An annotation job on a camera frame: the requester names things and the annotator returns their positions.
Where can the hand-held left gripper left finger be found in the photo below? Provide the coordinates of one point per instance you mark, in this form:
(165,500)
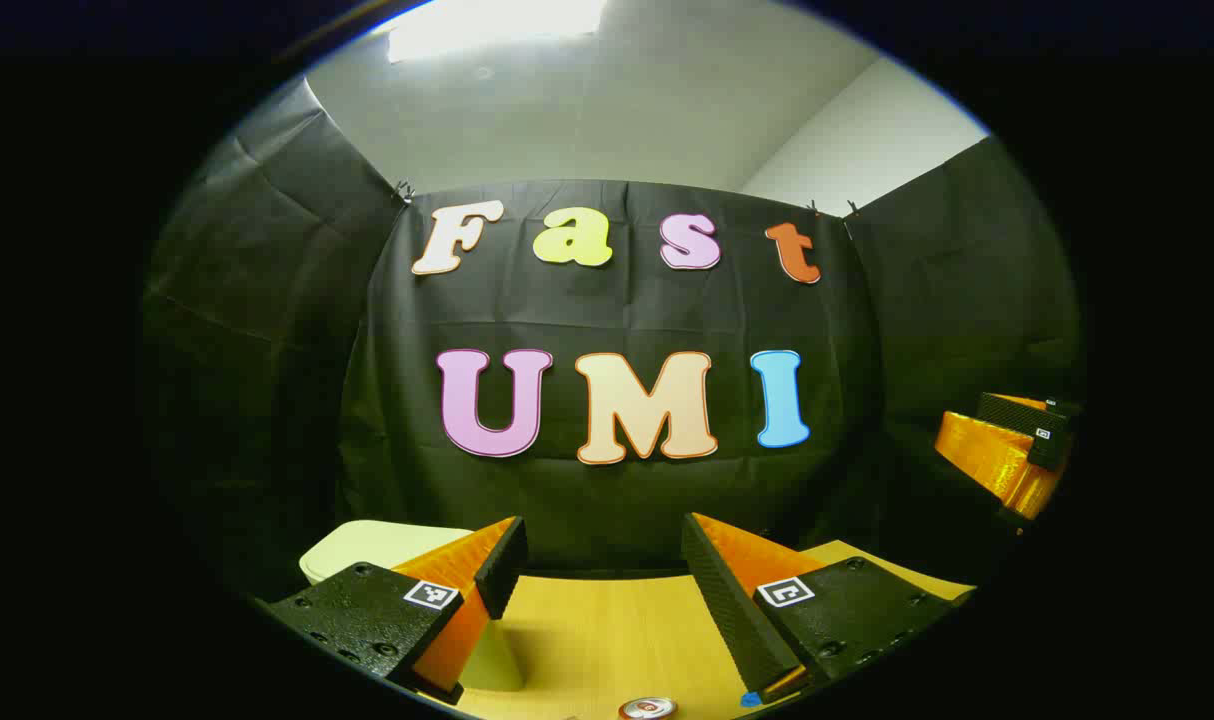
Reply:
(502,565)

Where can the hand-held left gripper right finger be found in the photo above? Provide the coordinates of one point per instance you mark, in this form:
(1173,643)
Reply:
(732,610)

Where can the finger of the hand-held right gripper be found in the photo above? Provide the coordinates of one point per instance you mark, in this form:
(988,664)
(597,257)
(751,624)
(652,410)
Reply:
(1017,420)

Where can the blue paper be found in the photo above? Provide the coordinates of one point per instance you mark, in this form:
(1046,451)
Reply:
(751,699)

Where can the pale green desktop garbage bin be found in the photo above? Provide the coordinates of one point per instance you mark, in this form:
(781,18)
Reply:
(377,545)

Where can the orange pop can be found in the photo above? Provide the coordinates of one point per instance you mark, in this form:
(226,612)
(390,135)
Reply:
(648,709)

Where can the wooden desktop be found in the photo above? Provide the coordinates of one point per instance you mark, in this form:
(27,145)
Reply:
(607,630)

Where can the black backdrop cloth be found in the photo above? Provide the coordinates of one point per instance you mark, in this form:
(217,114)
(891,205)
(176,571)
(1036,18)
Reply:
(617,320)

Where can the ceiling light panel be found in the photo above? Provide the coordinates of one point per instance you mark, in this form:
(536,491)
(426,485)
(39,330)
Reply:
(497,25)

